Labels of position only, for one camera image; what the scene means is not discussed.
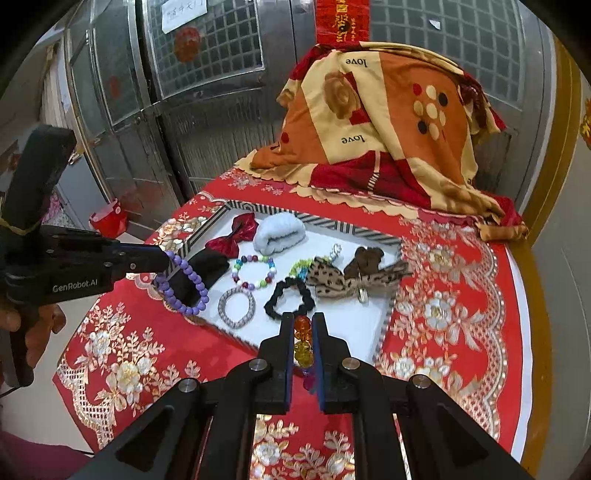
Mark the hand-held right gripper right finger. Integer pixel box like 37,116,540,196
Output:
311,311,536,480

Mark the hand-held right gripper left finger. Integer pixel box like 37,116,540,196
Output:
76,311,296,480

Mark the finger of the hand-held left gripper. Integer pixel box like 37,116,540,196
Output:
113,242,172,278

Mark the orange yellow bead bracelet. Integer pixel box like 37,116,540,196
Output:
293,316,317,393

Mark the striped rim white tray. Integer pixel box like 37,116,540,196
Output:
152,199,411,365

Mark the purple bead bracelet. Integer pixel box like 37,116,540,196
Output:
154,250,211,317

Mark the multicolour bead bracelet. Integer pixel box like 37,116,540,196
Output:
232,253,278,291

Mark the red satin bow hair clip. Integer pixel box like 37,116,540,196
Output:
205,213,258,257

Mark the person's left hand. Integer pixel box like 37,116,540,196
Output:
0,295,68,370

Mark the red bag on floor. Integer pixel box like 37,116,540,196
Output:
90,198,129,237

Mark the black scrunchie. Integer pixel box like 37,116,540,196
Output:
264,277,316,320

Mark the leopard print bow clip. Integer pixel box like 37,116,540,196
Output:
305,256,413,304

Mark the brown bow clip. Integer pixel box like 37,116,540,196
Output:
342,246,386,280

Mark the red floral tablecloth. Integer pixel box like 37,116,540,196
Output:
53,166,529,480

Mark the light blue scrunchie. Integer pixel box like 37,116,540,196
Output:
253,213,306,254

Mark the metal door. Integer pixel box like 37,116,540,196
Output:
65,0,555,232

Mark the person's maroon clothing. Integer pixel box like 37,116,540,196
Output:
0,429,93,480

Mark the red round door sticker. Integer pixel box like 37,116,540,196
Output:
173,27,202,64

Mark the orange patterned blanket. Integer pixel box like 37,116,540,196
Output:
235,41,529,243

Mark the white paper note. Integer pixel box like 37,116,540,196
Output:
161,0,208,33

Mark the red door banner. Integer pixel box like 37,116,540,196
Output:
316,0,372,44

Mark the silver chain bracelet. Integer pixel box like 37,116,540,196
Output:
217,286,256,329

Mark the green bead bracelet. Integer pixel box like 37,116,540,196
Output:
288,259,315,282

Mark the red wall decoration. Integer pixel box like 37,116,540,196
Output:
579,97,591,149

